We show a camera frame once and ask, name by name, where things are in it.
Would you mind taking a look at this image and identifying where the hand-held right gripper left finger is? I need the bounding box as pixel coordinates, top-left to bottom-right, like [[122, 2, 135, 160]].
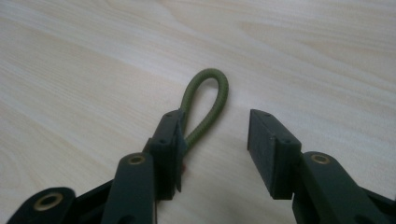
[[100, 108, 189, 224]]

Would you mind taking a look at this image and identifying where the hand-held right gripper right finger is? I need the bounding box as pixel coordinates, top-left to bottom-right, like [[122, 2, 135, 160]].
[[247, 108, 387, 224]]

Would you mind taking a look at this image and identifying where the green cord loop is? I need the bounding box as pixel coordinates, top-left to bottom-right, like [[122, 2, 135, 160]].
[[179, 67, 230, 155]]

